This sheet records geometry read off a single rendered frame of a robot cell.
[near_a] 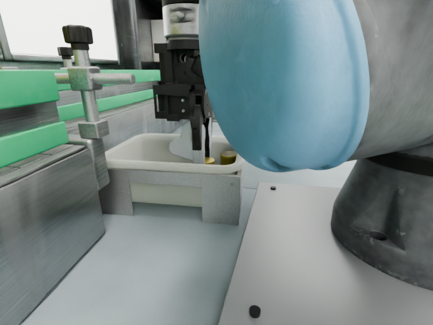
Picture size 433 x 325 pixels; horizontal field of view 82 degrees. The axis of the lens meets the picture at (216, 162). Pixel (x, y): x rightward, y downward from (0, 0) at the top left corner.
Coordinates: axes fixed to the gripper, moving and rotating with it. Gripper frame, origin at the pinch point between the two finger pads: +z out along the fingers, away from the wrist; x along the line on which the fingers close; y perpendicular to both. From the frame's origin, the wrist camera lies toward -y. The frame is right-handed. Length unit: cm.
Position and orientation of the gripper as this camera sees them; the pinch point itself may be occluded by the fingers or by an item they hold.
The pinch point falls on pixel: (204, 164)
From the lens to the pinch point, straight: 45.0
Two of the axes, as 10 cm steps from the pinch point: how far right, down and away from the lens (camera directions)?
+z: 0.0, 9.4, 3.5
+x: -1.8, 3.4, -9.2
